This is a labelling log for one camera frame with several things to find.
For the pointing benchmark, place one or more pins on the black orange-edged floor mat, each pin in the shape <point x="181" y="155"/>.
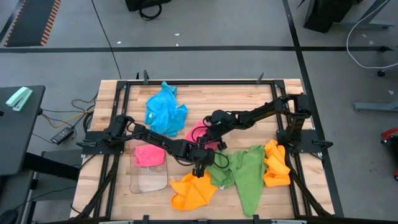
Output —
<point x="31" y="21"/>

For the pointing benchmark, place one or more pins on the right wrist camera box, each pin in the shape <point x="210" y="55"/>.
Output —
<point x="222" y="146"/>

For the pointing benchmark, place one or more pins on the mint green stapler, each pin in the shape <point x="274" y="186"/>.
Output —
<point x="18" y="98"/>

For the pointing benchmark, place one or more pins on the red cart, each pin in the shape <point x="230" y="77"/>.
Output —
<point x="390" y="137"/>

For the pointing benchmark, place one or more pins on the black equipment base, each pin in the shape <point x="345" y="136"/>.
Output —
<point x="146" y="3"/>

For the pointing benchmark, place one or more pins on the black desk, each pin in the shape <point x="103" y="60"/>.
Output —
<point x="15" y="140"/>

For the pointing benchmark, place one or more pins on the black table base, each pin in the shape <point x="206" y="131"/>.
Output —
<point x="326" y="12"/>

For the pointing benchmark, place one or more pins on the black computer mouse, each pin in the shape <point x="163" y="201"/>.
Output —
<point x="7" y="216"/>

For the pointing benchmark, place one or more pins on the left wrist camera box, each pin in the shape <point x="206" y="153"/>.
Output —
<point x="201" y="142"/>

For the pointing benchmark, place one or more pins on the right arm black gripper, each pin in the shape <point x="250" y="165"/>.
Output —
<point x="215" y="132"/>

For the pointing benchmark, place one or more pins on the grey table foot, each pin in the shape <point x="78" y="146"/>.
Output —
<point x="376" y="106"/>

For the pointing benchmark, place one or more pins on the black desk foot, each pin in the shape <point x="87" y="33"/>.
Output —
<point x="53" y="165"/>

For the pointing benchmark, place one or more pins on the green microfiber towel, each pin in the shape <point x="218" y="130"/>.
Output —
<point x="248" y="177"/>

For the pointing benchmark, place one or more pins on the clear plastic bin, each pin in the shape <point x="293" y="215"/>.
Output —
<point x="149" y="183"/>

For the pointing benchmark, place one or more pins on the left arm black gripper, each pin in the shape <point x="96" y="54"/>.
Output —
<point x="200" y="155"/>

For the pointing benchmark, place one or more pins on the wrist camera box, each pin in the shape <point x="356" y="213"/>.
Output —
<point x="222" y="146"/>
<point x="201" y="142"/>

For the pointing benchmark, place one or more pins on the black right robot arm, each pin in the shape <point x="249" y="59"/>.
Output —
<point x="264" y="110"/>

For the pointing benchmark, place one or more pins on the black power adapter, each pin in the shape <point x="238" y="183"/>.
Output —
<point x="62" y="135"/>

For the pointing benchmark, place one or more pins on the blue microfiber towel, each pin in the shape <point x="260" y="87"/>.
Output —
<point x="158" y="102"/>
<point x="177" y="121"/>

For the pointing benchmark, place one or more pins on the orange microfiber towel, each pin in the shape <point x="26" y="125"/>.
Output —
<point x="276" y="168"/>
<point x="192" y="193"/>

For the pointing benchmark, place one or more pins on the pink microfiber towel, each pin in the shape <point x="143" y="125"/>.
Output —
<point x="194" y="132"/>
<point x="149" y="155"/>

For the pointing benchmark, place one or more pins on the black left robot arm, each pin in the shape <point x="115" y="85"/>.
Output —
<point x="149" y="135"/>

